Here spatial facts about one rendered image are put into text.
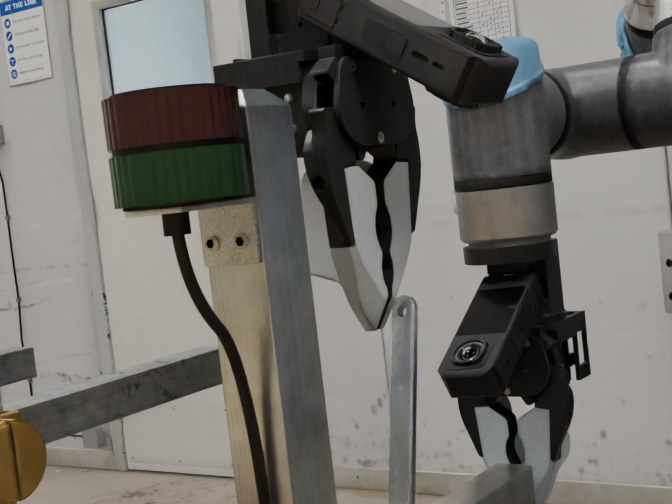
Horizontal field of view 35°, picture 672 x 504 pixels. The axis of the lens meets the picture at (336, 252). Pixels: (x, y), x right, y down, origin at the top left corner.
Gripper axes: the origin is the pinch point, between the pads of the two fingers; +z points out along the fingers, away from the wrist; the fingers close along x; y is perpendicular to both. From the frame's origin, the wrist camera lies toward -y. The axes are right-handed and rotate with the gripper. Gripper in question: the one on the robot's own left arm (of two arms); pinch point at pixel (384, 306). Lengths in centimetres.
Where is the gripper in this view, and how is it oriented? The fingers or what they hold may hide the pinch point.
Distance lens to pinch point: 58.1
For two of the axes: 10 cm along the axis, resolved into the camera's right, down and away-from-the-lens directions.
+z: 1.0, 9.9, 0.8
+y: -8.1, 0.4, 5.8
